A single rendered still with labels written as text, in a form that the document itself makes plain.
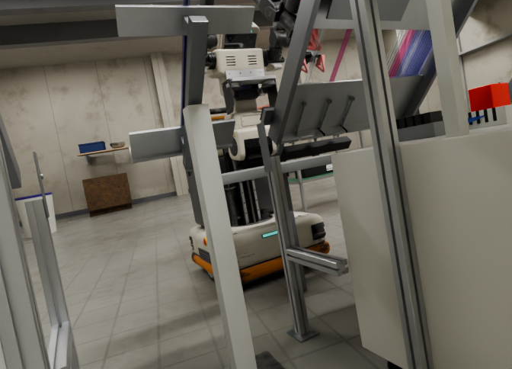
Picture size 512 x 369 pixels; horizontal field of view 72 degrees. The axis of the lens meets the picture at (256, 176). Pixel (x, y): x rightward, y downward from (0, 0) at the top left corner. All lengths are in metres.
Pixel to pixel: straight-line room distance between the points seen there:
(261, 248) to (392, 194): 1.09
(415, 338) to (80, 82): 9.88
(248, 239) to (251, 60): 0.93
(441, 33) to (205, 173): 0.62
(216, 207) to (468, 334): 0.63
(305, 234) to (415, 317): 1.12
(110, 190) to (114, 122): 2.28
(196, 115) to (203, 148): 0.09
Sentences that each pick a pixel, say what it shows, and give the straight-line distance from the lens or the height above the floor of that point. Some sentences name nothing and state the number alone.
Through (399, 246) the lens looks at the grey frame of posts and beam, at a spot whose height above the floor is 0.40.
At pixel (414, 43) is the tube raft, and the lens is 1.49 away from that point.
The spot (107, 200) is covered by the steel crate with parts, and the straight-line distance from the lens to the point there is 8.43.
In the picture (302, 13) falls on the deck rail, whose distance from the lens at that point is 1.08.
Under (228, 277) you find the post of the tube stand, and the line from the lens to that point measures 1.00.
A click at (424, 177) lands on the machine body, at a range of 0.81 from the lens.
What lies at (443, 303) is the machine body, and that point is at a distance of 0.88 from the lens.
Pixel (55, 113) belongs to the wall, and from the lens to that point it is 10.25.
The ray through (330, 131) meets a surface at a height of 0.69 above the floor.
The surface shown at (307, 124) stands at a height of 0.73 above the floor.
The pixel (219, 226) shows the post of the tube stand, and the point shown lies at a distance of 0.97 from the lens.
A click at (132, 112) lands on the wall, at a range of 10.00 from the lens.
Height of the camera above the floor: 0.65
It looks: 3 degrees down
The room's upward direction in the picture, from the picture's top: 10 degrees counter-clockwise
